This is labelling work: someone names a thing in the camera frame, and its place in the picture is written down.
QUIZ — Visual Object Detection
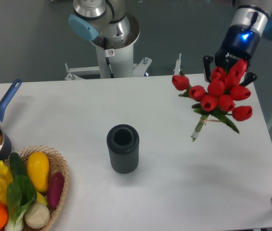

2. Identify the yellow squash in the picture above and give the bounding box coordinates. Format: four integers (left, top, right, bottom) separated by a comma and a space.
26, 152, 50, 193

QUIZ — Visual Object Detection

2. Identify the small yellow pepper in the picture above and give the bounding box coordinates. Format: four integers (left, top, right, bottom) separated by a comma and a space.
0, 160, 13, 184

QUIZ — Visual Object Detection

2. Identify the beige garlic bulb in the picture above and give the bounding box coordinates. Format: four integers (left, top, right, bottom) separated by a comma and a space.
25, 203, 50, 229

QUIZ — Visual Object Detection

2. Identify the red tulip bouquet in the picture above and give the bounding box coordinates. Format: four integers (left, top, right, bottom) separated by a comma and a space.
172, 59, 253, 141

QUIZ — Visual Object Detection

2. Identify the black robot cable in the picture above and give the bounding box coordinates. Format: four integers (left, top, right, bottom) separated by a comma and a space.
103, 37, 115, 78

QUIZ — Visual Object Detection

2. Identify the green bok choy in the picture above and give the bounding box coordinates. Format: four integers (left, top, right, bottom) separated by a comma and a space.
4, 175, 37, 231

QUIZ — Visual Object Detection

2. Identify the dark green cucumber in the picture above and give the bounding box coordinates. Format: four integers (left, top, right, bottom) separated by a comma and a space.
9, 152, 28, 178

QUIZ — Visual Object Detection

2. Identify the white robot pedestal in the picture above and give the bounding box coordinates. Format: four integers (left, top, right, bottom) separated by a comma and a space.
92, 13, 140, 78

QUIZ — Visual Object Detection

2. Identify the purple eggplant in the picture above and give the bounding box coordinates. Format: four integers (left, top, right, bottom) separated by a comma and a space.
47, 172, 65, 209

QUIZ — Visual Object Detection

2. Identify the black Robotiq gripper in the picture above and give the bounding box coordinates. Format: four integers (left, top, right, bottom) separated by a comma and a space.
203, 26, 260, 87

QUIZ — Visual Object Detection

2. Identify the white metal base frame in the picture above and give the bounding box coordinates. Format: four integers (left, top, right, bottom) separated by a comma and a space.
65, 53, 182, 80

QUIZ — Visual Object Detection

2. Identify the yellow banana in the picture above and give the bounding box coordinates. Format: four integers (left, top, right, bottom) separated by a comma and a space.
36, 192, 48, 206

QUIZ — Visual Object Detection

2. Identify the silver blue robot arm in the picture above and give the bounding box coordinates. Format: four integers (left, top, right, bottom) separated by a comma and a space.
68, 0, 272, 81

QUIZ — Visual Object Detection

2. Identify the dark grey ribbed vase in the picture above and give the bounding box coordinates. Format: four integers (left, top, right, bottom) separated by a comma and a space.
106, 124, 140, 174

